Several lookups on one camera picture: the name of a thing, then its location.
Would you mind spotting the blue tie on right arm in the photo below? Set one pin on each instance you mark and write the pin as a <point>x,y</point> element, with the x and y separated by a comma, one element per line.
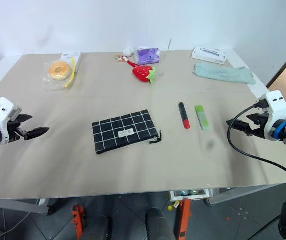
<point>280,128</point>

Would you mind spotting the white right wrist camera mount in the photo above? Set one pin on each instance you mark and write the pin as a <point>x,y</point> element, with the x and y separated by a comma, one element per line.
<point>275,107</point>

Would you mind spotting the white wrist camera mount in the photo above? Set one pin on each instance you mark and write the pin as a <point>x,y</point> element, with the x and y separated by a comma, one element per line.
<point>2,110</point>
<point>275,107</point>

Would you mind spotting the black white grid pencil case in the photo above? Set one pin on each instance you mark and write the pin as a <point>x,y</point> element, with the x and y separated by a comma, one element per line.
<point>122,132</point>

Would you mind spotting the orange clamp stand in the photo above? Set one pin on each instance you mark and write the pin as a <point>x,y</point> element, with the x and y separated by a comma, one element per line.
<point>185,220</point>
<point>78,220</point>

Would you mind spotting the red strawberry plush toy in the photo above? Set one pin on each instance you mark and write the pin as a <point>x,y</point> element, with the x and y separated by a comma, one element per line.
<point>141,73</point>

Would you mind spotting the dark rounded shape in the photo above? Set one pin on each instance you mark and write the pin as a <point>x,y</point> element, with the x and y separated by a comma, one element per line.
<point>157,225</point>

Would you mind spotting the black red marker pen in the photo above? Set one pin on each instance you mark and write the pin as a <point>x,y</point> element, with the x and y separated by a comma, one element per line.
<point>184,116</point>

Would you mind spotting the white tray with cans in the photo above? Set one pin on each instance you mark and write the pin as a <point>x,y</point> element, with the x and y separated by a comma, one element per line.
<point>175,196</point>

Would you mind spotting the white fluffy ball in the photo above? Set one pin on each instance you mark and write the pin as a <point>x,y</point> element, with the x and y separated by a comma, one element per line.
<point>128,51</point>

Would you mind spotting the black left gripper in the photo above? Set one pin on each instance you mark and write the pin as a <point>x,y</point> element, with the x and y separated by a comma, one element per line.
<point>13,130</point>

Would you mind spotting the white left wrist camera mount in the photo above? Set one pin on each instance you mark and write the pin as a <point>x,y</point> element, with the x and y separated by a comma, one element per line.
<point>2,110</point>

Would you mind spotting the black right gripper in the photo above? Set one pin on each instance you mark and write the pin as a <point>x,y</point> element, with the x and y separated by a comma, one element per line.
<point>256,126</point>

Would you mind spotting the light green towel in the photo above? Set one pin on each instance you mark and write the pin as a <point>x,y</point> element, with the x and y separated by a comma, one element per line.
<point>223,73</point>

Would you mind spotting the white box with pen print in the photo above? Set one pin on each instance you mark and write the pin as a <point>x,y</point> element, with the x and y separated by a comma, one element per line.
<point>209,55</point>

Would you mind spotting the grey table frame bar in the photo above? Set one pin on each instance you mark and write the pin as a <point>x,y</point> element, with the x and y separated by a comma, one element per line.
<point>15,206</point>
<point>240,193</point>

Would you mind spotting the purple tissue pack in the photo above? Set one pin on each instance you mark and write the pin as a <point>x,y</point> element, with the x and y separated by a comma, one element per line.
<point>147,55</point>

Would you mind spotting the bagel in clear plastic bag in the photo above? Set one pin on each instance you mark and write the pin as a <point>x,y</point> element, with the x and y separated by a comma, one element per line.
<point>58,71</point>

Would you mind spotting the green highlighter pen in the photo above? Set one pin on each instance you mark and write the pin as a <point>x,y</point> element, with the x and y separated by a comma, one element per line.
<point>202,117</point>

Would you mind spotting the white flat carton box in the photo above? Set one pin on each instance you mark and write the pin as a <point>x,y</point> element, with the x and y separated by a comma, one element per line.
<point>76,56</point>

